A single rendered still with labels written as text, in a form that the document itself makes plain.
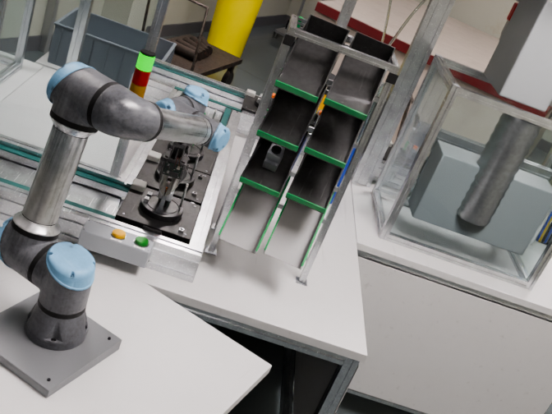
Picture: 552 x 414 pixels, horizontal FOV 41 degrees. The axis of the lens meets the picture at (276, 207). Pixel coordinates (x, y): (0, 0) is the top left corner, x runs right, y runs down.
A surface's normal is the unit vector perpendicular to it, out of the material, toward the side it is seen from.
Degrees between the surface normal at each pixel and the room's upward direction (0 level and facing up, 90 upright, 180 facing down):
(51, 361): 2
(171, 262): 90
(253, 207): 45
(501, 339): 90
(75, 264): 8
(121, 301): 0
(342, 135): 25
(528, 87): 90
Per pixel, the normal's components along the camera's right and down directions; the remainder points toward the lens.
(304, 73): 0.22, -0.60
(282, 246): 0.09, -0.33
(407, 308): -0.05, 0.44
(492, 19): -0.44, 0.26
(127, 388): 0.34, -0.84
